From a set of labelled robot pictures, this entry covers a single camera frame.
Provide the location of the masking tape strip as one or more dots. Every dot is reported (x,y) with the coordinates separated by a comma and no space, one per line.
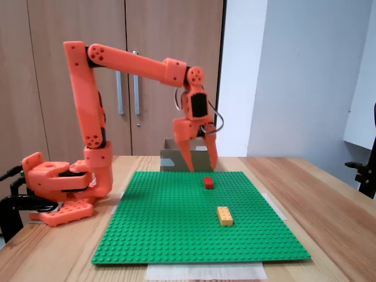
(205,271)
(117,205)
(277,207)

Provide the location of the green lego baseplate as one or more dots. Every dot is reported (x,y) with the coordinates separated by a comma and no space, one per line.
(176,229)

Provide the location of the black table clamp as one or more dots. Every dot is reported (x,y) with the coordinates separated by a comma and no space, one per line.
(8,205)

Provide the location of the wooden cabinet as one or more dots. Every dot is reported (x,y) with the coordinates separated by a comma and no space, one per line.
(176,29)

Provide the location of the red lego block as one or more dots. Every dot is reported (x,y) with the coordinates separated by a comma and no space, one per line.
(209,183)

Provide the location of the yellow lego block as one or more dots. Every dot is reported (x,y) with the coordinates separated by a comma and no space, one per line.
(225,216)

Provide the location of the brown cardboard box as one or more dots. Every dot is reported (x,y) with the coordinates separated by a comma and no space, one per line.
(173,160)

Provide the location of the black chair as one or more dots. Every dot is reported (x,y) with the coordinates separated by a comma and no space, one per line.
(367,179)

